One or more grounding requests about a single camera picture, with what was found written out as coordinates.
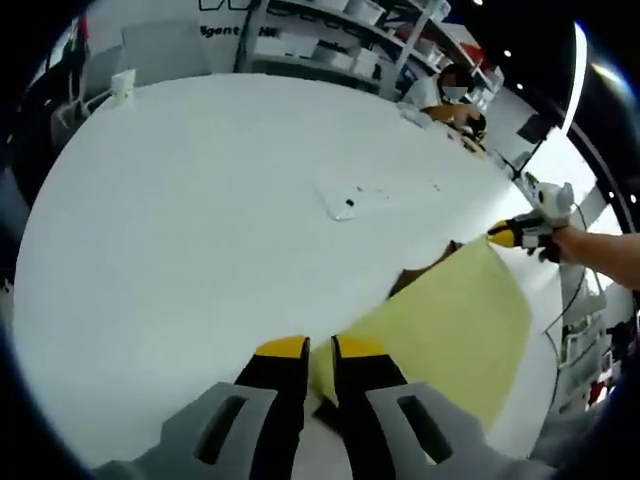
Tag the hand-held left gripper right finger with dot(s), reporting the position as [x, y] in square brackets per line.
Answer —
[370, 400]

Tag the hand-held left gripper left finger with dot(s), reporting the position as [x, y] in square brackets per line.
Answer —
[275, 400]

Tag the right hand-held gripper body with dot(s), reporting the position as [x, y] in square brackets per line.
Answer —
[555, 205]

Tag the yellow grey blue garment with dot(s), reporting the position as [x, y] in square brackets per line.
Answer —
[450, 340]

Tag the person's right hand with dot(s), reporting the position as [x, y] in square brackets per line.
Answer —
[562, 245]

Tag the ceiling spot lights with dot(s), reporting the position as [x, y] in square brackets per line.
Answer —
[507, 52]

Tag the grey metal shelf unit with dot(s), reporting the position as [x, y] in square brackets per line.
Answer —
[400, 45]

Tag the row of white storage boxes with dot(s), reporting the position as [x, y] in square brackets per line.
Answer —
[300, 47]

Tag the white paper cup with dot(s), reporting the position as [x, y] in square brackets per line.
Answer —
[123, 87]

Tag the coat rack with bags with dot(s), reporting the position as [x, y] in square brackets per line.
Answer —
[80, 45]

